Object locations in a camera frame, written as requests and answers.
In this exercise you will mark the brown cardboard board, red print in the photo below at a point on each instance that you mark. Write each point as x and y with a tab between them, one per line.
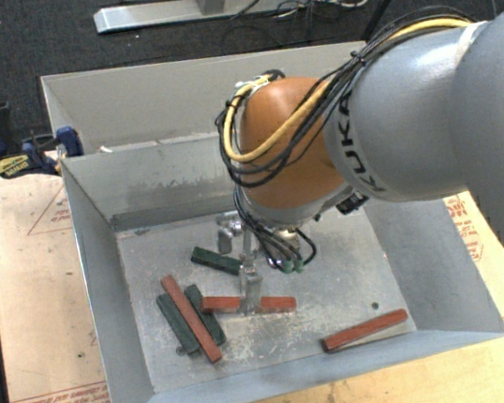
32	278

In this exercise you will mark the dark green flat block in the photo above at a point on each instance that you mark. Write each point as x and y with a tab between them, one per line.
209	321
215	260
177	324

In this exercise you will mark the grey metal bin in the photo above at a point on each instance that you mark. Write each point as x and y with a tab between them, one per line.
336	282

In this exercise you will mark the red-brown flat block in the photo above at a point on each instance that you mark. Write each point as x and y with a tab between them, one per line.
365	330
191	319
221	303

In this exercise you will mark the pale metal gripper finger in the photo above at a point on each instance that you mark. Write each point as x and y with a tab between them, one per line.
225	240
251	293

